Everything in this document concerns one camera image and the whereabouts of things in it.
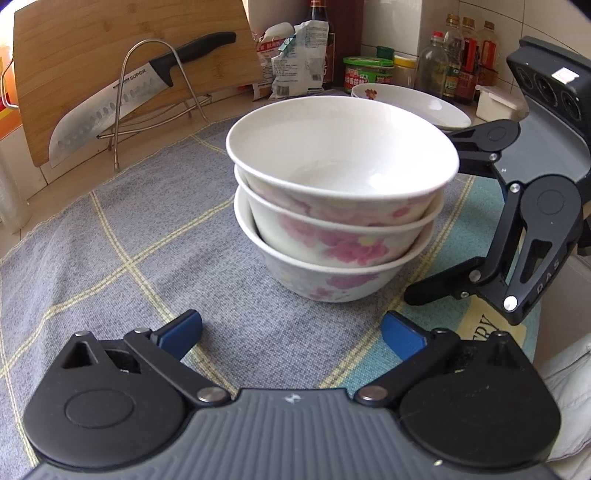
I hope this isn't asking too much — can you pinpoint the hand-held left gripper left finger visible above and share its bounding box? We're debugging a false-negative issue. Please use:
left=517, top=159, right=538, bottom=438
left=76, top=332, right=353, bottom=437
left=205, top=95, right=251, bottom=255
left=60, top=309, right=232, bottom=408

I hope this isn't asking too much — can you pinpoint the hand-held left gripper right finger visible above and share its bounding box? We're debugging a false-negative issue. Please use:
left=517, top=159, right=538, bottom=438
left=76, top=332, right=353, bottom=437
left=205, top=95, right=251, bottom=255
left=353, top=310, right=523, bottom=409

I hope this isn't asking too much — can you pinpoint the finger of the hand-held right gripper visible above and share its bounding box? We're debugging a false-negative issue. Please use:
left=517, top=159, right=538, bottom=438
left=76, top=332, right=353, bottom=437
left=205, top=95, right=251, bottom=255
left=447, top=121, right=502, bottom=177
left=404, top=181, right=579, bottom=327

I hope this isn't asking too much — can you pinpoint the white fruit-print plate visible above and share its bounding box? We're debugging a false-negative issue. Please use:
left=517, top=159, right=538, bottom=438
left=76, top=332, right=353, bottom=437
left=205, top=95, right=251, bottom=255
left=351, top=83, right=472, bottom=131

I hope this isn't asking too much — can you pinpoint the white pink-flower bowl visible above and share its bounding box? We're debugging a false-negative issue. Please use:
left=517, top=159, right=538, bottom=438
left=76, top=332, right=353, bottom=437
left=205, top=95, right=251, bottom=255
left=225, top=95, right=461, bottom=227
left=233, top=189, right=435, bottom=304
left=233, top=164, right=446, bottom=268

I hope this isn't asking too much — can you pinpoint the white seasoning box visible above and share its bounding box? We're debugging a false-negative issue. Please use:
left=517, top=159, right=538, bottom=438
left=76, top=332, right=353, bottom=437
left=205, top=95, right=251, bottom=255
left=475, top=85, right=530, bottom=121

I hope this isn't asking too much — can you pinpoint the grey checked dish mat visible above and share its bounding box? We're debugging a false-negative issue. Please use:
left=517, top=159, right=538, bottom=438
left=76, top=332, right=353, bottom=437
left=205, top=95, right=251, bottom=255
left=0, top=115, right=541, bottom=472

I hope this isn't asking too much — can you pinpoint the clear bottle with red cap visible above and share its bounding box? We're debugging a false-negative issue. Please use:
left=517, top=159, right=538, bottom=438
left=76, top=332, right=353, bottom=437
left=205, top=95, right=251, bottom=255
left=414, top=31, right=450, bottom=99

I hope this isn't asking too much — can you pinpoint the yellow-capped spice jar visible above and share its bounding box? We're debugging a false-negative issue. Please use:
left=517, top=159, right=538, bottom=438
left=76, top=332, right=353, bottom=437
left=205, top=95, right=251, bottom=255
left=393, top=54, right=417, bottom=89

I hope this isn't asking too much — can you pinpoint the green-lidded sauce jar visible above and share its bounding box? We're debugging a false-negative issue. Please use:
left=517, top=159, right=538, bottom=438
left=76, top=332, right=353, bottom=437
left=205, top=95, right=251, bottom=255
left=342, top=56, right=395, bottom=95

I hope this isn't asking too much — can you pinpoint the person's light clothing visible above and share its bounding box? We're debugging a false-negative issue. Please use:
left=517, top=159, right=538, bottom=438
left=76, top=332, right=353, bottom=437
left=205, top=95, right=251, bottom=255
left=538, top=332, right=591, bottom=480

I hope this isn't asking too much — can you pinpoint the white blue-print bag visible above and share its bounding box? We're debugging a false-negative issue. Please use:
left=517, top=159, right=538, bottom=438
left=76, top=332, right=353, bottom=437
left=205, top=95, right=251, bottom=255
left=269, top=21, right=329, bottom=101

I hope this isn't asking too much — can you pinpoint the dark soy sauce bottle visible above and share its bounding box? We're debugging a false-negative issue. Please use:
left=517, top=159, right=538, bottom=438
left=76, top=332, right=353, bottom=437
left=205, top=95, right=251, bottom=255
left=308, top=0, right=336, bottom=90

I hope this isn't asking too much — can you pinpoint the red and white bag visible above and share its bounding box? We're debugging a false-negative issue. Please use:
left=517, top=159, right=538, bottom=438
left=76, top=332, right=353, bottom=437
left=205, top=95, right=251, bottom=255
left=252, top=24, right=296, bottom=101

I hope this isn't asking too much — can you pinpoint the bamboo cutting board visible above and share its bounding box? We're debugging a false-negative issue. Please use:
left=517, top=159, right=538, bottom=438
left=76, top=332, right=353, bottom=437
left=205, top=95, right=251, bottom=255
left=13, top=0, right=263, bottom=168

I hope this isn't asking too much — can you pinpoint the black-handled kitchen knife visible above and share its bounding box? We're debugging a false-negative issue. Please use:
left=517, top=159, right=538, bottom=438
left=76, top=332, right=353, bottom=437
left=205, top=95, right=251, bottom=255
left=48, top=31, right=237, bottom=168

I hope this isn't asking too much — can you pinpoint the metal wire rack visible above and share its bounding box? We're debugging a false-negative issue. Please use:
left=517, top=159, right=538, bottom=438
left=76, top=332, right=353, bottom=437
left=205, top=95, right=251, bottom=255
left=96, top=39, right=213, bottom=172

